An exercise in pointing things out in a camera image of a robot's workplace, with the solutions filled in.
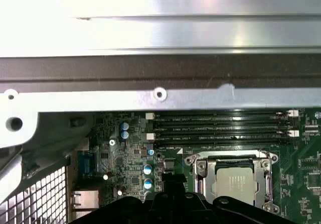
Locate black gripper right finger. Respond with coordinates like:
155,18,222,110
174,173,289,224

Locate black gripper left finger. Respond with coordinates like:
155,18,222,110
71,173,175,224

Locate silver CPU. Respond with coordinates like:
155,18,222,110
215,167,256,206

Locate metal socket cover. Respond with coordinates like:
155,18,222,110
193,156,273,208

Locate thin metal locking lever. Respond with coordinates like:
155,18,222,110
185,149,279,165

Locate CPU socket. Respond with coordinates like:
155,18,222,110
184,149,279,216

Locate RAM slot white clips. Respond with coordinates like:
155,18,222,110
145,130,300,141
145,109,299,121

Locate RAM slot black clips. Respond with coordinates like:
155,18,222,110
141,120,291,132

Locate green motherboard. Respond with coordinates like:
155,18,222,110
70,108,321,224

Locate black PC case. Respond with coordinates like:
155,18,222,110
0,54,321,224

